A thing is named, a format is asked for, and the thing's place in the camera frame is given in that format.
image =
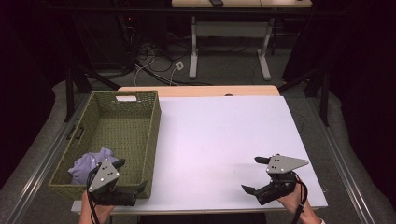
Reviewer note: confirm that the dark flat device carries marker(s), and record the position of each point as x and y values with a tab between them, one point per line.
216	2

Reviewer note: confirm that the person's right hand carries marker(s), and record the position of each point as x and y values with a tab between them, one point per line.
294	199

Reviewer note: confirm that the light wooden table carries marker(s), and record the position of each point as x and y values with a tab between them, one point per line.
199	90

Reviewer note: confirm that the white table mat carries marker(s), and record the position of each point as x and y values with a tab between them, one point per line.
224	140

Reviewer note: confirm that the black metal stand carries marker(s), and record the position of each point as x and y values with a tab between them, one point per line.
70	93
325	96

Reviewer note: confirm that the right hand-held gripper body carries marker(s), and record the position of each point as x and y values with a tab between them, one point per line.
281	165

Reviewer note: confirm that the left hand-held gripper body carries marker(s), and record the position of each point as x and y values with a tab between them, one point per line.
104	175

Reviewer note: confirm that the lilac cloth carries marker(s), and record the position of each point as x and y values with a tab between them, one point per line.
88	165

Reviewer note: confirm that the white-legged desk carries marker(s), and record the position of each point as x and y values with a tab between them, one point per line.
230	29

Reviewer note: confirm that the aluminium rail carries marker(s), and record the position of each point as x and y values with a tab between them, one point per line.
342	161
46	161

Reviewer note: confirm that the person's left hand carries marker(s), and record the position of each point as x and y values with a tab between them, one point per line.
99	213

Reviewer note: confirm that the green woven basket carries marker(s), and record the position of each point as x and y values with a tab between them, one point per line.
124	130

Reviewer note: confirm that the white power adapter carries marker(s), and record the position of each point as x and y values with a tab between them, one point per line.
179	65

